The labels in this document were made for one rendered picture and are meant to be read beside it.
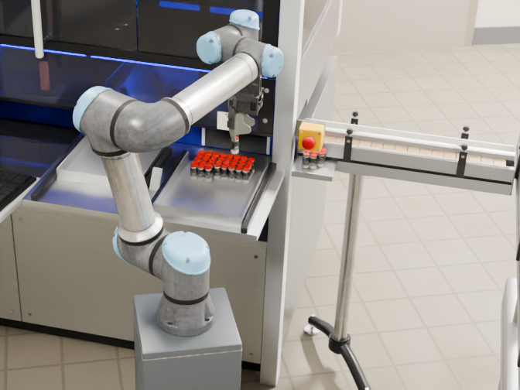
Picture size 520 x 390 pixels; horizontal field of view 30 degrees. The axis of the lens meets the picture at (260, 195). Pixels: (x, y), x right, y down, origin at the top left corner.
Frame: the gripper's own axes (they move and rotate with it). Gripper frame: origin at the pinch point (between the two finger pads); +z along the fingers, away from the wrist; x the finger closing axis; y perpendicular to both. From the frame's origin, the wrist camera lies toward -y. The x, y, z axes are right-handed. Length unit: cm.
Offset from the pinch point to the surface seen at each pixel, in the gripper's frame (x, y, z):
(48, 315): 30, -74, 99
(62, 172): 4, -53, 23
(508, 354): -1, 84, 58
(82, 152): 22, -54, 25
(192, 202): 2.4, -12.3, 24.8
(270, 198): 11.5, 9.1, 25.1
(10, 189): 3, -70, 30
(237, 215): -1.0, 2.2, 24.8
